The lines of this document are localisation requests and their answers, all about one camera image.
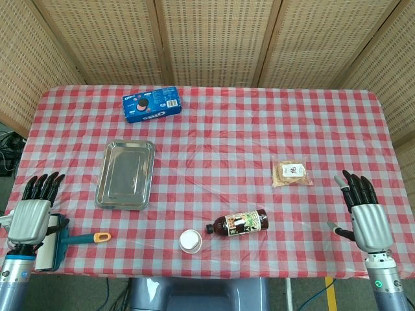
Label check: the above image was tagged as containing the white table leg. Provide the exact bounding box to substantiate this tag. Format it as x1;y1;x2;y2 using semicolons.
285;277;294;311

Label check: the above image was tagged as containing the red white checkered tablecloth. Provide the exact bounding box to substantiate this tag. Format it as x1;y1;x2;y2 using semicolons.
5;84;412;280

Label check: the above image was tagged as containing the clear snack bag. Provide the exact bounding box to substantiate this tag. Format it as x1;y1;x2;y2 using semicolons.
271;157;314;188

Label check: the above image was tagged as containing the blue Oreo cookie box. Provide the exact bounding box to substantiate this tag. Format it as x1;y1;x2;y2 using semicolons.
122;86;182;124

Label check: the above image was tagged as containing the blue floor cable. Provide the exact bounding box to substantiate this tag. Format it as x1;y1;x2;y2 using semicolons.
300;278;338;311

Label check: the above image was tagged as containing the silver metal tray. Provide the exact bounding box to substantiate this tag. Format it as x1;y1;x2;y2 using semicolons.
94;139;156;211

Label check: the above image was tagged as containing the white bracket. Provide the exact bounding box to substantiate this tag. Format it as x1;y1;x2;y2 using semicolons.
0;209;16;235

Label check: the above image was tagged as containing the brown tea bottle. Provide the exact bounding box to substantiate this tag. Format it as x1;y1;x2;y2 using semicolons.
206;209;270;236

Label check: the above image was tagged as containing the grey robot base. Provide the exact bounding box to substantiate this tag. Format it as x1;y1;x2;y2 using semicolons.
129;277;270;311

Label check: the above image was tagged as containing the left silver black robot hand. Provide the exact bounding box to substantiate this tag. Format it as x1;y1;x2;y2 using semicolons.
6;172;70;253

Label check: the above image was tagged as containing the black cables and power strip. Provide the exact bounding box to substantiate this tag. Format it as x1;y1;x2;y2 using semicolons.
0;131;27;178

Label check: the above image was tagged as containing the white paper cup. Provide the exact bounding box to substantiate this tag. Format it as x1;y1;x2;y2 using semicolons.
179;229;203;255

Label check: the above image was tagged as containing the bamboo folding screen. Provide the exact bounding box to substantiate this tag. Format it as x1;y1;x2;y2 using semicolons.
0;0;415;148

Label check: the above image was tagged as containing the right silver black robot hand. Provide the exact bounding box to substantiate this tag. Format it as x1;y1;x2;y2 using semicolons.
326;170;395;253

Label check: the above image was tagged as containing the teal lint roller orange tip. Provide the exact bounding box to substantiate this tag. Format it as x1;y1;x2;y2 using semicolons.
34;213;112;272

